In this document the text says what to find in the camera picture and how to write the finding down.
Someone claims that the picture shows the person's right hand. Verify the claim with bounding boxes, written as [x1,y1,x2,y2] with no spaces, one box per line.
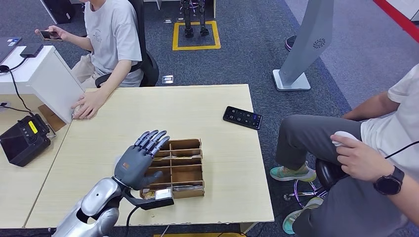
[34,25,71,41]

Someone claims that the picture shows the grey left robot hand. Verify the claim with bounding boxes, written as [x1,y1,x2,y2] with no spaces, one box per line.
[113,129,171,192]

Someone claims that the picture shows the person's left hand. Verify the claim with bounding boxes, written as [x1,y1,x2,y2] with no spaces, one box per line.
[71,90,107,120]
[331,135,397,183]

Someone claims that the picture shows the black smartphone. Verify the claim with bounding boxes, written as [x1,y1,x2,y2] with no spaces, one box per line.
[39,30,63,42]
[223,106,263,131]

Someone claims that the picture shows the white handheld controller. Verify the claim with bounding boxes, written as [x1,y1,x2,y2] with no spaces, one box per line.
[331,130,360,148]

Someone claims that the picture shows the pale card stack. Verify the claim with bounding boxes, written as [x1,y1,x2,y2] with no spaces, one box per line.
[156,156,201,161]

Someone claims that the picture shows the person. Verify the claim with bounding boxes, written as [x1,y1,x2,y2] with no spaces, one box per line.
[270,64,419,237]
[34,0,145,120]

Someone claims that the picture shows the wooden card organizer box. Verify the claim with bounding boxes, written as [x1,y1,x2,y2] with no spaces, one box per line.
[140,139,206,199]

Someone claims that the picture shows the white card stack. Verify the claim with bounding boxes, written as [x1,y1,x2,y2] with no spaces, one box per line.
[171,185,204,192]

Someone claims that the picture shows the black cabinet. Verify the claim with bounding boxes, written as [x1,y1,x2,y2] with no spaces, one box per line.
[42,0,77,25]

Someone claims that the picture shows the black wristwatch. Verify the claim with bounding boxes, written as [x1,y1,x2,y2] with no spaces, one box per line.
[373,165,406,196]

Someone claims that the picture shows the small black box device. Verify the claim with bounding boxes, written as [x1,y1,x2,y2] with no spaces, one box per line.
[19,42,44,59]

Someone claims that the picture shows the brown cardboard sheet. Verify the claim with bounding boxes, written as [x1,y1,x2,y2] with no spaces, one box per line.
[38,104,67,132]

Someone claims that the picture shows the black stool chrome base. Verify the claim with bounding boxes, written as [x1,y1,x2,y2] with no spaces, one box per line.
[283,158,349,209]

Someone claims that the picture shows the white box stand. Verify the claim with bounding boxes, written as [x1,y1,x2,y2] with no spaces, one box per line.
[0,45,86,125]

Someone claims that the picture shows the dark laptop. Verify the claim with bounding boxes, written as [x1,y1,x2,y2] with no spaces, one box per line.
[0,37,23,65]

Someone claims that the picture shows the black office chair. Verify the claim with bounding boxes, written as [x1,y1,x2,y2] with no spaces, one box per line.
[95,0,160,88]

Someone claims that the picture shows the teal right shoe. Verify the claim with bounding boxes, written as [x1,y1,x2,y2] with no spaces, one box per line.
[270,164,318,183]

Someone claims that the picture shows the teal shoe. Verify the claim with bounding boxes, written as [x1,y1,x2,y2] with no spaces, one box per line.
[270,164,318,183]
[282,197,325,236]

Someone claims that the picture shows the black terminal with yellow label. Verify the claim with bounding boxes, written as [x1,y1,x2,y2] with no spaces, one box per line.
[0,113,57,168]

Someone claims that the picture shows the teal left shoe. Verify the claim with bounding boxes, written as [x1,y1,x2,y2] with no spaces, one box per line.
[282,197,325,236]

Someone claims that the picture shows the yellow floor tape square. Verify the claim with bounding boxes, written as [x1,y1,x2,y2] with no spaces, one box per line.
[172,20,221,52]

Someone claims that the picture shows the black humanoid robot legs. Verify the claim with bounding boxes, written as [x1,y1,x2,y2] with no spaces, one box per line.
[179,0,210,38]

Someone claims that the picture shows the pale desk leg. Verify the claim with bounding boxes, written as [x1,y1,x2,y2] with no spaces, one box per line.
[240,222,259,234]

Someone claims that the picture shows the grey kiosk stand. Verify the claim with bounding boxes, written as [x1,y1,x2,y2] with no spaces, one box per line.
[272,0,335,92]

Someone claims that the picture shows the dark shoe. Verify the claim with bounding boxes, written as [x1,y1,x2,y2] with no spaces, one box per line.
[285,35,299,52]

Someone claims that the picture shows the white cabinet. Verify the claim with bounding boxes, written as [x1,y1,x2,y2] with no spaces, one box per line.
[386,0,419,22]

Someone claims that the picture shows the black controller cable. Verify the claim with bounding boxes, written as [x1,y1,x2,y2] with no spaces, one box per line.
[384,140,419,160]

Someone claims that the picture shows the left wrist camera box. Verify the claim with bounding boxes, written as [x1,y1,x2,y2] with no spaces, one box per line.
[124,188,175,211]

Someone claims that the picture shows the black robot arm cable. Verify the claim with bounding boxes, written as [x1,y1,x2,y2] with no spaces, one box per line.
[122,205,140,237]

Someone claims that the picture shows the black cable with round plug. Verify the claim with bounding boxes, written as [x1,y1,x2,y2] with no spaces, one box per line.
[0,57,36,117]

